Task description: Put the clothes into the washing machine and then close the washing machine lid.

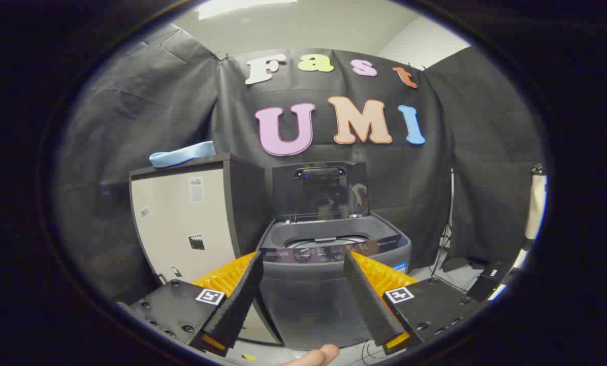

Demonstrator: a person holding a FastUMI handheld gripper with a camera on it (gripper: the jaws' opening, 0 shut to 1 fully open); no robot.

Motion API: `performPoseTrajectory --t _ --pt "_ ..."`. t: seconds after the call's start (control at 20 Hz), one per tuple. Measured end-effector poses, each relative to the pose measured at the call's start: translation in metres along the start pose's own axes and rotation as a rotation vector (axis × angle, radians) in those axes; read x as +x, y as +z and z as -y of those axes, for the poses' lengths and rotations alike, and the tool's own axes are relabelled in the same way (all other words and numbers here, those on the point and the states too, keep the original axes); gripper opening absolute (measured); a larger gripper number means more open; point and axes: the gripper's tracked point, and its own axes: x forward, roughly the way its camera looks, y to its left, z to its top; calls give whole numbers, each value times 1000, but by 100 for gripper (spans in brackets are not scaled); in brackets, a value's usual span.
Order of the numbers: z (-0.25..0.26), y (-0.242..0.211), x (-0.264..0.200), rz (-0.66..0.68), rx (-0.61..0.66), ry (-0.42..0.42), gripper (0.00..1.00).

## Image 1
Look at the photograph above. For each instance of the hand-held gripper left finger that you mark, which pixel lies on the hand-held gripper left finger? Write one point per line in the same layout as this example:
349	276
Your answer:
234	305

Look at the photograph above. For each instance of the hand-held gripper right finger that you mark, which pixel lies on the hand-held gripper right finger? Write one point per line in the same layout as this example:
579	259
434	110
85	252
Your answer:
369	305

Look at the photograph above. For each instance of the grey washing machine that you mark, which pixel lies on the grey washing machine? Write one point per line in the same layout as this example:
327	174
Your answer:
308	305

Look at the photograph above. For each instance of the light blue shirt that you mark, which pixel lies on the light blue shirt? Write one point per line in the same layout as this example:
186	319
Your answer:
181	155

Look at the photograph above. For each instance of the dark cabinet with beige door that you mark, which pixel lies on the dark cabinet with beige door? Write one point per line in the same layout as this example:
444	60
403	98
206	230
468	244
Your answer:
171	223

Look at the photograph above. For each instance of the black box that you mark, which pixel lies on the black box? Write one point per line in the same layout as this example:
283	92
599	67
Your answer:
486	287

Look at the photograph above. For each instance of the beige padded pole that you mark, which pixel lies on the beige padded pole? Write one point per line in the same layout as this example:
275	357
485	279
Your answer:
535	203

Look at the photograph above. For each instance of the black backdrop cloth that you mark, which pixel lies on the black backdrop cloth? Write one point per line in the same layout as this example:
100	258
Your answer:
156	112

